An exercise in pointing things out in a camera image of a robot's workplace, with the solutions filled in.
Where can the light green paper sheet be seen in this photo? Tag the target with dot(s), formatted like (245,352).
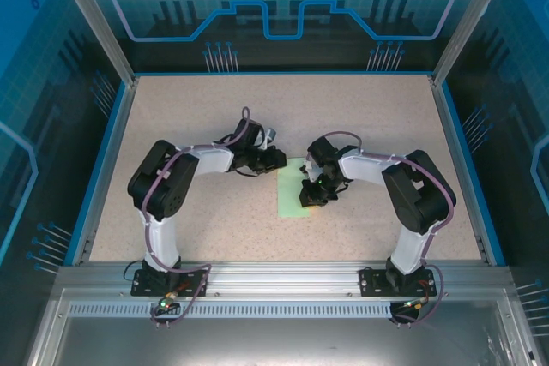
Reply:
(288,194)

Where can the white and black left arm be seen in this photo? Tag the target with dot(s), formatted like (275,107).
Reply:
(163,237)

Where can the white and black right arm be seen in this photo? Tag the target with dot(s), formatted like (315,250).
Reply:
(412,250)

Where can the sheet metal tray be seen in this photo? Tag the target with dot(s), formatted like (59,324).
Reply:
(279,344)

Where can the aluminium mounting rail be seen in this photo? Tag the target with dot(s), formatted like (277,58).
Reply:
(279,280)

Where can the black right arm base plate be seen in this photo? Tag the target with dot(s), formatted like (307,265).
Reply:
(366,289)

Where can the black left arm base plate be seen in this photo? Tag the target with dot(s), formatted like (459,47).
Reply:
(197,276)

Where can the aluminium frame post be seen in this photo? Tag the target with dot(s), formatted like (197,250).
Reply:
(471,19)
(95,19)

